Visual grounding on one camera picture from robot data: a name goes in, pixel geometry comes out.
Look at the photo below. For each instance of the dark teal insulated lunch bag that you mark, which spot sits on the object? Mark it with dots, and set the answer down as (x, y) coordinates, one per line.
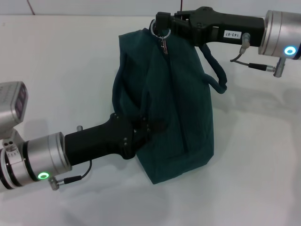
(178, 106)

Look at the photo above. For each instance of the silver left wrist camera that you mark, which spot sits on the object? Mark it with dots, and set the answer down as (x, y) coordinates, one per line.
(11, 106)

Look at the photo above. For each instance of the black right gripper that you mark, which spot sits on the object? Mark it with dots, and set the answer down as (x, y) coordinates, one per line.
(225, 28)

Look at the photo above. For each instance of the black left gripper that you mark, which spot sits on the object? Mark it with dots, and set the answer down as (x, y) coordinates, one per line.
(101, 141)

